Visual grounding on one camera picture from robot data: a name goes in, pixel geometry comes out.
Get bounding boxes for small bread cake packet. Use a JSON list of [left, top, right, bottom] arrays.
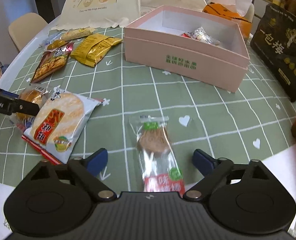
[[9, 83, 50, 133]]

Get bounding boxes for rice cracker packet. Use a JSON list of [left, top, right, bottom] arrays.
[[23, 86, 103, 164]]

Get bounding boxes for hawthorn lollipop packet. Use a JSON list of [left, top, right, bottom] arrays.
[[129, 115, 185, 196]]

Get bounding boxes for red vegetarian chicken packet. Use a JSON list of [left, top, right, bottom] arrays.
[[30, 42, 74, 83]]

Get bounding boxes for olive vacuum packet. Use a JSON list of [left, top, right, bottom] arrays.
[[41, 38, 67, 51]]

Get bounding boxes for yellow gold snack packet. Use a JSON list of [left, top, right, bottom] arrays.
[[70, 33, 123, 68]]

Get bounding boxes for long yellow biscuit packet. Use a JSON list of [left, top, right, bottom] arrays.
[[60, 27, 96, 41]]

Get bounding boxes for white biscuit snack packet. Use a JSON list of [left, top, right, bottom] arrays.
[[181, 27, 221, 46]]

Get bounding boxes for green checked tablecloth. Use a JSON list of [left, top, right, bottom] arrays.
[[0, 26, 296, 193]]

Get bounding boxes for beige chair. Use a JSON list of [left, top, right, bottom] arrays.
[[8, 12, 48, 51]]

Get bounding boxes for pink cardboard box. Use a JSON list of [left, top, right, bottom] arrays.
[[124, 5, 249, 92]]

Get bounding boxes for cream mesh food cover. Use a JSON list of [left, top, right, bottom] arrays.
[[55, 0, 207, 30]]

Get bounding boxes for black plum snack bag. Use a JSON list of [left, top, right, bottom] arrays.
[[251, 3, 296, 102]]

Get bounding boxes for orange tissue pack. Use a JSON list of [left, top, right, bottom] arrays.
[[203, 0, 254, 40]]

